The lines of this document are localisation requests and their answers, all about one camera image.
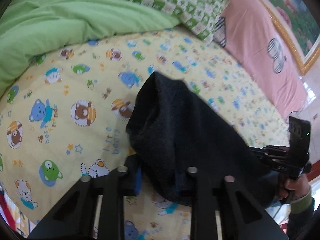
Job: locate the yellow bear print bedsheet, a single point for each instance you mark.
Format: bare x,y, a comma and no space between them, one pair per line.
65,117

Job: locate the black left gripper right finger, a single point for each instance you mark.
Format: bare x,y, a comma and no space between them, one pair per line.
227,211

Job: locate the black pants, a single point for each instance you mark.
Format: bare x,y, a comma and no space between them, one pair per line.
172,129

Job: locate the green duvet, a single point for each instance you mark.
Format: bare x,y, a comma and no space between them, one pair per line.
30,28

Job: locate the right hand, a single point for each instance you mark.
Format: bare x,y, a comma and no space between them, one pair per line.
299,187

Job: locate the green white checkered pillow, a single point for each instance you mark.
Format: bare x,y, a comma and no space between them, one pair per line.
198,16

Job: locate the gold framed painting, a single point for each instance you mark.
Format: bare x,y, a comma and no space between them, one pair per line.
297,27

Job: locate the pink plaid heart pillow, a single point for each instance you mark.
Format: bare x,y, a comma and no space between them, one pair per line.
251,38

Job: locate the dark sleeved right forearm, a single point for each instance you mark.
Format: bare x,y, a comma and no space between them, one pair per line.
301,213

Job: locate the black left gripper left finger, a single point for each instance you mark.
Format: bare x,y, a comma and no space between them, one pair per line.
74,214

